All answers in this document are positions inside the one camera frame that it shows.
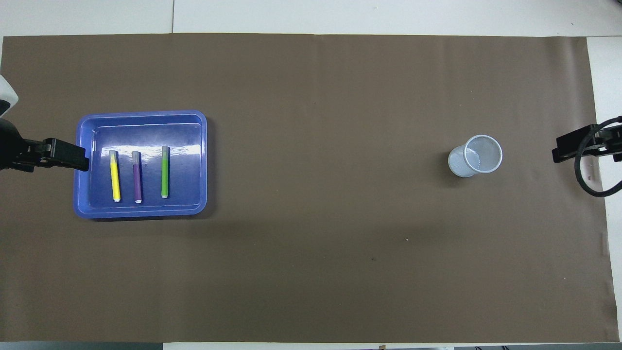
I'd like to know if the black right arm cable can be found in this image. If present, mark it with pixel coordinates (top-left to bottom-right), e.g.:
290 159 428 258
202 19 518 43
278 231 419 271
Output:
575 116 622 197

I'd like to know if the clear plastic cup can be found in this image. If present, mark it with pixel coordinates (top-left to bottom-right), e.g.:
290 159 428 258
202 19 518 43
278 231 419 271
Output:
448 135 503 178

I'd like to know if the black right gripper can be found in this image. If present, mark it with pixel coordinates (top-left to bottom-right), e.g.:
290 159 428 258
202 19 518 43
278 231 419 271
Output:
552 124 622 163

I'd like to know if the yellow marker pen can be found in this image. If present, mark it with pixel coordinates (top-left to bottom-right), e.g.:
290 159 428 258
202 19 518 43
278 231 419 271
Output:
109 150 121 202

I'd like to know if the purple marker pen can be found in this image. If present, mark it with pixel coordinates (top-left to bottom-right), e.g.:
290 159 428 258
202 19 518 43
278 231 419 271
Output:
132 151 143 204

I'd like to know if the green marker pen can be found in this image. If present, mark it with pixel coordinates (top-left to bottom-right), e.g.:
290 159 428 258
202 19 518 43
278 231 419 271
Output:
161 146 171 199

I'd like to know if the brown paper table mat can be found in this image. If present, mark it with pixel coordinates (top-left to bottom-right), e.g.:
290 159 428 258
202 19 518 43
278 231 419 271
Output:
0 33 620 343

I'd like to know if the blue plastic tray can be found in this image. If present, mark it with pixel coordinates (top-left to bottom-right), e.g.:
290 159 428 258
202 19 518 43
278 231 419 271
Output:
73 110 208 219

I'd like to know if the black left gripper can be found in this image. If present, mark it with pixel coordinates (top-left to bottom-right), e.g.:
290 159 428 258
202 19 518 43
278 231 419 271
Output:
0 119 89 172

